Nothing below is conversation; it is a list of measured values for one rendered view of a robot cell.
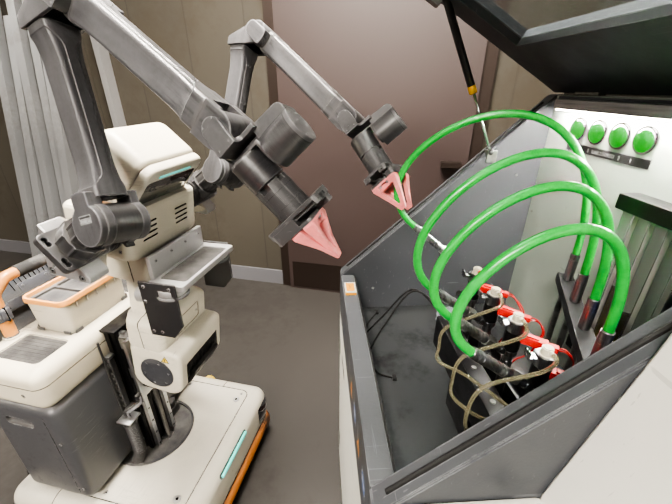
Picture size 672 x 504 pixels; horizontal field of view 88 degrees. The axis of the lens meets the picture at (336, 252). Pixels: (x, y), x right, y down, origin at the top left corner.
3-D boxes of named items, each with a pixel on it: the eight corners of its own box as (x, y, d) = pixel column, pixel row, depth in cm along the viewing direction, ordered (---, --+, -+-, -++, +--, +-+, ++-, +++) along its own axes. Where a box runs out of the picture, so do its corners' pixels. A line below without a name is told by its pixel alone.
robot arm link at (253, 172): (238, 163, 55) (220, 170, 50) (265, 132, 52) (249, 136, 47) (269, 195, 56) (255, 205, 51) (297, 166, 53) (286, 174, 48)
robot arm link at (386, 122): (350, 128, 89) (334, 116, 81) (386, 95, 84) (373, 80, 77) (373, 164, 86) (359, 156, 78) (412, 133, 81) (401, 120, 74)
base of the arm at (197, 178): (197, 174, 113) (174, 183, 103) (212, 159, 110) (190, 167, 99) (215, 196, 115) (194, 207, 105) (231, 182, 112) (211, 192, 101)
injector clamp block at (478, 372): (429, 363, 89) (436, 314, 82) (467, 362, 89) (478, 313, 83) (489, 510, 58) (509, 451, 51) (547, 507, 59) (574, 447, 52)
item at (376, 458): (340, 317, 113) (341, 274, 106) (354, 317, 113) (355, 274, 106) (365, 545, 57) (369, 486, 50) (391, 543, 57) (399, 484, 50)
